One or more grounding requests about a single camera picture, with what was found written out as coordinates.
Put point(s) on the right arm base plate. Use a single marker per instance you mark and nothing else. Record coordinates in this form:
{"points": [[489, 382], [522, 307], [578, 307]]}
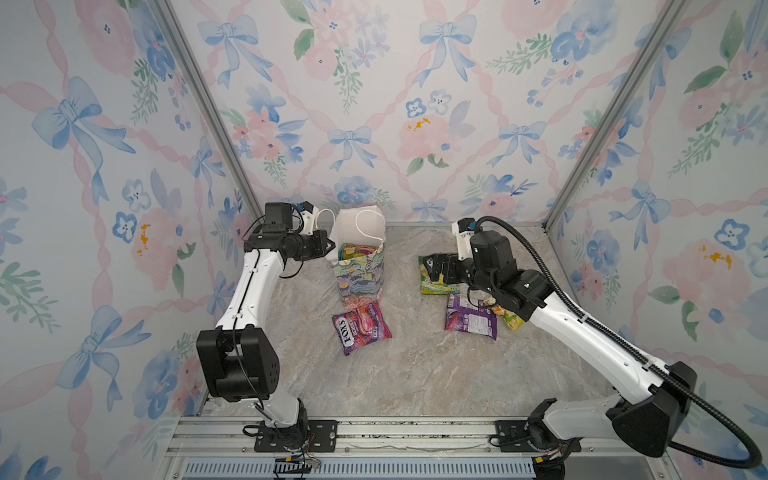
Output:
{"points": [[517, 436]]}

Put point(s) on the purple Fox's candy bag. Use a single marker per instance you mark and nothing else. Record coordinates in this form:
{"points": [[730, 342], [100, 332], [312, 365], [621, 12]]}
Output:
{"points": [[360, 327]]}

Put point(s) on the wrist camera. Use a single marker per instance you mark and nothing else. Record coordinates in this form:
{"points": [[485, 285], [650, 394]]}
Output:
{"points": [[463, 230], [282, 217]]}

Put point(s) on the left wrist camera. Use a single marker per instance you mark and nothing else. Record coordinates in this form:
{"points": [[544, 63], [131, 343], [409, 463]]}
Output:
{"points": [[282, 217]]}

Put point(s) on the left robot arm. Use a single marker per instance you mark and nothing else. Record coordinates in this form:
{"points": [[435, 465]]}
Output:
{"points": [[237, 358]]}

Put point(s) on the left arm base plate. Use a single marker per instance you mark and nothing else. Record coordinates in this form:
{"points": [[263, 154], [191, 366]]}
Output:
{"points": [[313, 436]]}

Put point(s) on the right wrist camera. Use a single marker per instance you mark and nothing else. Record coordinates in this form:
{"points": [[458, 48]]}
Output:
{"points": [[463, 230]]}

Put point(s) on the yellow snack packet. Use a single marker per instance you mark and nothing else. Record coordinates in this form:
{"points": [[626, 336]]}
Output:
{"points": [[509, 319]]}

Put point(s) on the orange Fox's candy bag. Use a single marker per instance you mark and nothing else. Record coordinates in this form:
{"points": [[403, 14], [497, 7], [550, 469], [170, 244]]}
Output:
{"points": [[350, 251]]}

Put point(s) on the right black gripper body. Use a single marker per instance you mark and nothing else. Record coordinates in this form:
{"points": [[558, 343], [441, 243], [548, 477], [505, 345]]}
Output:
{"points": [[466, 274]]}

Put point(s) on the aluminium rail frame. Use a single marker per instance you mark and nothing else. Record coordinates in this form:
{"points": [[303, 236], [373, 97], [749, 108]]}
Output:
{"points": [[391, 448]]}

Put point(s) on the purple snack packet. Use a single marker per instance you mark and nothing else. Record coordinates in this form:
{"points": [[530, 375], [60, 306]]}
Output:
{"points": [[462, 316]]}

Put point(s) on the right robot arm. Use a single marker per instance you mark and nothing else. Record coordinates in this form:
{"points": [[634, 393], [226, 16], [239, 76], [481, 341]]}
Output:
{"points": [[644, 411]]}

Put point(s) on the floral paper bag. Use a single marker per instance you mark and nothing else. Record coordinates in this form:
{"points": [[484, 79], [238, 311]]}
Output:
{"points": [[359, 280]]}

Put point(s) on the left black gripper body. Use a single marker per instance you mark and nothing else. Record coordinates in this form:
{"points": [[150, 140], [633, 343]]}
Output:
{"points": [[309, 246]]}

